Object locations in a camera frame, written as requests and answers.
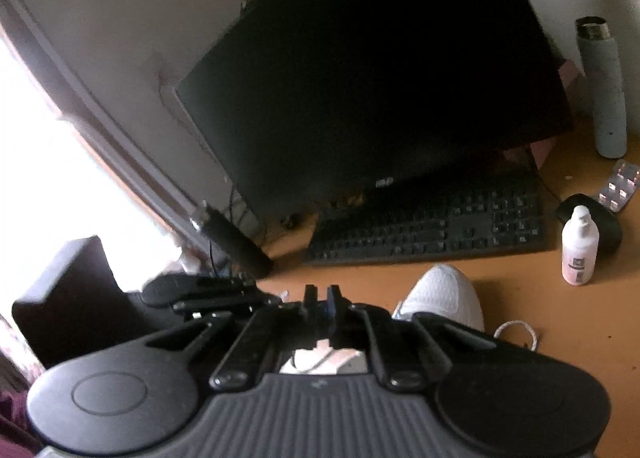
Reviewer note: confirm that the wooden window frame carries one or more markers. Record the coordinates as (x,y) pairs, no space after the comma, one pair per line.
(100,127)

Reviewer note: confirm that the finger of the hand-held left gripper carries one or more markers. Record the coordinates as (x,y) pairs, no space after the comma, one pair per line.
(215,312)
(200,289)

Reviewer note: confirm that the white shoelace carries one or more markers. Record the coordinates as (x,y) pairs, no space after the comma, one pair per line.
(520,324)

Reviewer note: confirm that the black computer monitor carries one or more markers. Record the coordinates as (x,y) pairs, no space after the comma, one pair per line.
(375,62)

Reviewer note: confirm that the white mesh sneaker blue stripes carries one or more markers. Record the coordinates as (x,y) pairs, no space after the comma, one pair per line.
(445,293)

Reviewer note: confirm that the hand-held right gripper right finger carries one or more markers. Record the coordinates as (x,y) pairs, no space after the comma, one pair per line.
(334,310)

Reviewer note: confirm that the black thermos bottle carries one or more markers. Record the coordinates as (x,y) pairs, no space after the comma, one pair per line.
(235,245)

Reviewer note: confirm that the silver blister pill pack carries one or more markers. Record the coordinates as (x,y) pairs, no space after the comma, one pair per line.
(620,185)

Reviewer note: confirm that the person's maroon clothing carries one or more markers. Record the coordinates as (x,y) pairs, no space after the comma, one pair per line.
(12,428)

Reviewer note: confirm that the white spray bottle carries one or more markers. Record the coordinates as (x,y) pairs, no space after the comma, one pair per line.
(579,253)

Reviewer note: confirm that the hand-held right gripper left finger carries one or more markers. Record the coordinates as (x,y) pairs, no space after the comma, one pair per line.
(310,310)

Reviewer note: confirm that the black computer mouse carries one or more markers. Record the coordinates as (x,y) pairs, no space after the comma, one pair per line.
(607,233)

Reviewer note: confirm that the grey thermos bottle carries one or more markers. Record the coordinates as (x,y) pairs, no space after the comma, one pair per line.
(605,87)

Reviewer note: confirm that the black keyboard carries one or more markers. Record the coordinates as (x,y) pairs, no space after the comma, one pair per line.
(425,228)

